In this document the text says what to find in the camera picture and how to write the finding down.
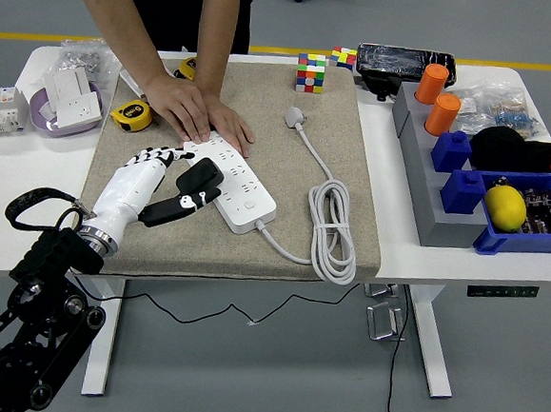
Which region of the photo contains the blue block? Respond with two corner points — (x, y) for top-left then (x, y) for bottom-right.
(429, 128), (475, 176)
(437, 167), (492, 218)

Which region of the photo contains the grey block holder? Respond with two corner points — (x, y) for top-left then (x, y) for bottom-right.
(381, 79), (501, 253)

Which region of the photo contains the yellow lemon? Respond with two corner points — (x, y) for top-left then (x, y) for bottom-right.
(481, 185), (530, 234)

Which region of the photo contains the black cloth with red end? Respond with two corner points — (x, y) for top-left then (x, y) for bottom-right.
(467, 123), (551, 177)

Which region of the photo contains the black wrapped box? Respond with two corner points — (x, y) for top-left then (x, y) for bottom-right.
(352, 42), (460, 108)

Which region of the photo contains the large Rubik's cube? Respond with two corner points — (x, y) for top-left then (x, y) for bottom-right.
(293, 51), (328, 95)

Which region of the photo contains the person's left hand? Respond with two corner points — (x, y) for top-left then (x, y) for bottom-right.
(200, 92), (260, 161)

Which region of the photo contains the yellow black tape measure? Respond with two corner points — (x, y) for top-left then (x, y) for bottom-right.
(174, 55), (201, 83)

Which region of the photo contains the person's right hand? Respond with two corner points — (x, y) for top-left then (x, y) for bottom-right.
(137, 69), (218, 146)

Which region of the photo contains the black floor cable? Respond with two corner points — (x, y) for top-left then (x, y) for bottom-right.
(384, 284), (412, 412)

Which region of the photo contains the person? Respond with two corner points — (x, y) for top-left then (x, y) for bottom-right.
(114, 0), (254, 60)

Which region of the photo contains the small Rubik's cube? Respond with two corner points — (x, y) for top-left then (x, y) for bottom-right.
(327, 45), (359, 73)

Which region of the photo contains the white power strip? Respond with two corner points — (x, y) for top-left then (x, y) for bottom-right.
(176, 129), (283, 238)

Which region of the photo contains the grey-brown mat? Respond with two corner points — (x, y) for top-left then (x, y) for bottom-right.
(72, 48), (397, 297)

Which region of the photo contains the white switch plate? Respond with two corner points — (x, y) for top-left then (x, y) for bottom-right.
(117, 68), (149, 98)

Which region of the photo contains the silver metal bracket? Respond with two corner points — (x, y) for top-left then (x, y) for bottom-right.
(364, 299), (410, 344)
(363, 282), (402, 301)

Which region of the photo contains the clear bag of white parts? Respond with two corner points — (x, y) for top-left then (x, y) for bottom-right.
(445, 84), (501, 133)

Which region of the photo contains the purple bowl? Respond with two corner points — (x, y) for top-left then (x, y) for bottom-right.
(26, 76), (109, 143)

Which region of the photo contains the white power cord with plug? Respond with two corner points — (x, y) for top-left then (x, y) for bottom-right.
(249, 103), (370, 287)

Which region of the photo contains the orange cylinder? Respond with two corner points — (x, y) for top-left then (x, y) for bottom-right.
(413, 62), (452, 107)
(423, 91), (463, 139)

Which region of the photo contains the thin black plug cord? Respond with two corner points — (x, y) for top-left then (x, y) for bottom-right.
(69, 260), (362, 339)

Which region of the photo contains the black table control panel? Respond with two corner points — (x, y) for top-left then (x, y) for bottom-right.
(466, 281), (541, 303)

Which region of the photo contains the clear bag of blue parts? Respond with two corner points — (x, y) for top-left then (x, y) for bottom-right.
(481, 81), (548, 142)

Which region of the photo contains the white wall socket panel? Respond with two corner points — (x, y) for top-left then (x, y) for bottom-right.
(54, 87), (107, 133)

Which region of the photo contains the white circuit breaker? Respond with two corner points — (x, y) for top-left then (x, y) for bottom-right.
(0, 85), (32, 139)

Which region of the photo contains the dark capacitors pile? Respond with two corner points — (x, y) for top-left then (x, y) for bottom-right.
(516, 186), (551, 236)

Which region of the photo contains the blue plastic bin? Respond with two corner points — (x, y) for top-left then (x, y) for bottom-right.
(470, 166), (551, 261)

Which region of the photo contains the black plug adapter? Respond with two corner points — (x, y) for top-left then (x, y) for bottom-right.
(174, 154), (226, 198)

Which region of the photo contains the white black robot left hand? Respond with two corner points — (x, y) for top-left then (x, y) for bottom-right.
(83, 139), (227, 249)

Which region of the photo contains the clear bag of screws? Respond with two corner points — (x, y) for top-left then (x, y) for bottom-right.
(54, 37), (125, 85)

